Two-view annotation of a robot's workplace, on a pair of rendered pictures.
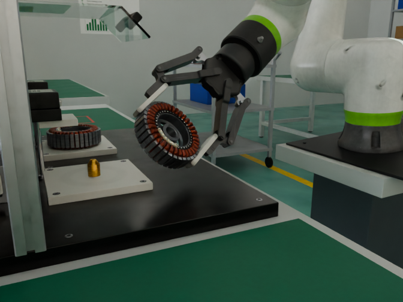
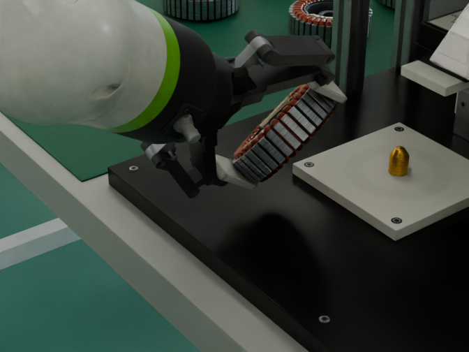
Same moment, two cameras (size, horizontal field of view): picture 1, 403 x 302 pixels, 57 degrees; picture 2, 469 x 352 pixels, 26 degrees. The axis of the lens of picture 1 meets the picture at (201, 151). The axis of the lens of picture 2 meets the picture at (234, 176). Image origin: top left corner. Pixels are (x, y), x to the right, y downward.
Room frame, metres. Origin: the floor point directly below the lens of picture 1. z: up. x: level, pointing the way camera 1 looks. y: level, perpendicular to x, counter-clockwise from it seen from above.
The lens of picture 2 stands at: (1.40, -0.15, 1.31)
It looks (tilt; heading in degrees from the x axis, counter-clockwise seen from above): 31 degrees down; 169
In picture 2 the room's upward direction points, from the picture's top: straight up
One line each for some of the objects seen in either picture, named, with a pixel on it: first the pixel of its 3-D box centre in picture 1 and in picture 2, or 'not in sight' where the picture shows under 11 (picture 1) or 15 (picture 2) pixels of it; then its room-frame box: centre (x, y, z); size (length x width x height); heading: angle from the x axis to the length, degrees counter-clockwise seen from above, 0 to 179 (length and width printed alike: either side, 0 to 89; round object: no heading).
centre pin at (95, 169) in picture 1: (93, 167); (398, 159); (0.57, 0.17, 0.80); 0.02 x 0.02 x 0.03
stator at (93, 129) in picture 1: (74, 135); not in sight; (0.79, 0.28, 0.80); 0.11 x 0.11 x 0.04
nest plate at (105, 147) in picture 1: (75, 147); not in sight; (0.79, 0.28, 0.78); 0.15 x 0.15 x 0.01; 25
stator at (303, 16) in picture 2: not in sight; (329, 20); (0.16, 0.22, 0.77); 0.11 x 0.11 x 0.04
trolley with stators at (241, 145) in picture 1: (220, 108); not in sight; (3.45, -0.18, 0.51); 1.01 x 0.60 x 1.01; 25
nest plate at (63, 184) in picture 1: (94, 178); (397, 176); (0.57, 0.17, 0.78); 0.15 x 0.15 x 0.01; 25
